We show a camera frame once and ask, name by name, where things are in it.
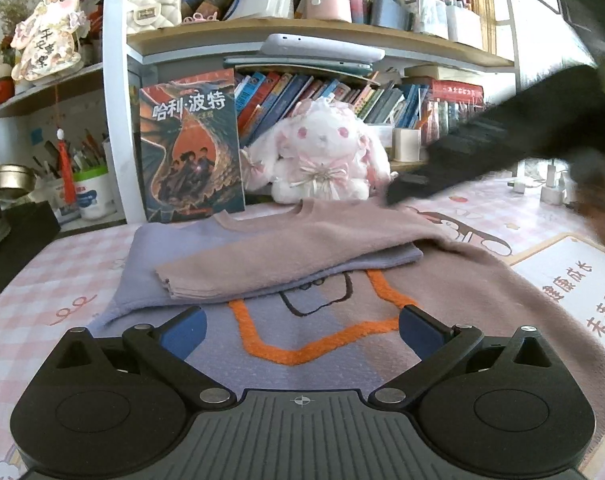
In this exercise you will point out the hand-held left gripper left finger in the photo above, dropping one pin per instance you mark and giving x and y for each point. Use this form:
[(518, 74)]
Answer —
[(185, 332)]

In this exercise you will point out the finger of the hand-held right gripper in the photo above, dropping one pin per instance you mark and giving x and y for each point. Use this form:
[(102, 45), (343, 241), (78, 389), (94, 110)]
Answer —
[(482, 152)]

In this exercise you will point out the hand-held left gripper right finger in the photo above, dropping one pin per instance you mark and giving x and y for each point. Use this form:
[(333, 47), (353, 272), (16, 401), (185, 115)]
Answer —
[(418, 332)]

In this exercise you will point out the lavender and mauve knit sweater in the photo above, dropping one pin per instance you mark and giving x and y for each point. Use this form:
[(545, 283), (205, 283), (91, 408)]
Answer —
[(302, 245)]

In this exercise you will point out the red boxed book set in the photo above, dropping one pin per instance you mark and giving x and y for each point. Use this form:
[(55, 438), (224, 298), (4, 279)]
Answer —
[(457, 102)]

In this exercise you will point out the white pen cup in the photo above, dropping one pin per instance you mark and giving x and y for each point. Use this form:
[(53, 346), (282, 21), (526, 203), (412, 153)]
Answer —
[(406, 144)]

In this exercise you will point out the white charger plug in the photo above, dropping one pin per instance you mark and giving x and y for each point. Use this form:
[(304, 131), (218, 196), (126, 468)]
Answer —
[(555, 187)]

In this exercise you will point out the row of pen holders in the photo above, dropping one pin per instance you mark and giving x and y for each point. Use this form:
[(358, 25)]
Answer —
[(432, 15)]

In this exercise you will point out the white printed card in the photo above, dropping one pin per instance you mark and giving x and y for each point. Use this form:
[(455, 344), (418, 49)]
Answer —
[(577, 280)]

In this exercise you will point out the white and pink plush bunny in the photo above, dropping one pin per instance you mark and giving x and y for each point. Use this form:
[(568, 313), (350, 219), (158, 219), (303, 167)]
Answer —
[(320, 155)]

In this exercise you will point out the white jar with pens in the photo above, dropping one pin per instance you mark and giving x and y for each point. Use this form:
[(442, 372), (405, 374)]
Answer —
[(95, 192)]

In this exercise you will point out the dragon cover book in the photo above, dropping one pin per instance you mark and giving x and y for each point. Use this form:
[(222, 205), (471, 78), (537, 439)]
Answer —
[(190, 150)]

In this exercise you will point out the white tablet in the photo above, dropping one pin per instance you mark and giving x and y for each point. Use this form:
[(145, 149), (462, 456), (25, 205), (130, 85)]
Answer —
[(322, 49)]

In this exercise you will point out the black box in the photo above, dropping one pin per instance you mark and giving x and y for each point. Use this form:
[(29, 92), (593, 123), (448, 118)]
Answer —
[(17, 240)]

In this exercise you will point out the red hanging tassel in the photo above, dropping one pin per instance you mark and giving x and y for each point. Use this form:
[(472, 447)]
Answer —
[(67, 170)]

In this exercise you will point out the teal tablet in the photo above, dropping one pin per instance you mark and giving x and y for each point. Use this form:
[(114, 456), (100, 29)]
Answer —
[(292, 64)]

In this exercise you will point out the row of colourful books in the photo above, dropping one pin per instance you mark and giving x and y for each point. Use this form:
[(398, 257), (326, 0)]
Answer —
[(277, 100)]

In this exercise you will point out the metal bowl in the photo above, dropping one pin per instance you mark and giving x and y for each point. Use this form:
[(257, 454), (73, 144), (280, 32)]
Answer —
[(11, 179)]

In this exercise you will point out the white and wood bookshelf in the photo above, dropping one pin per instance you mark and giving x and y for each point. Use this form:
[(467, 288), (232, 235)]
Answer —
[(117, 110)]

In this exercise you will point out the white quilted handbag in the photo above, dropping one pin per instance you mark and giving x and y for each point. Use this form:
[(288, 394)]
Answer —
[(155, 7)]

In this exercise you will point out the pink doll ornament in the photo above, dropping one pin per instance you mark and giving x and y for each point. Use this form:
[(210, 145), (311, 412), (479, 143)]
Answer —
[(45, 35)]

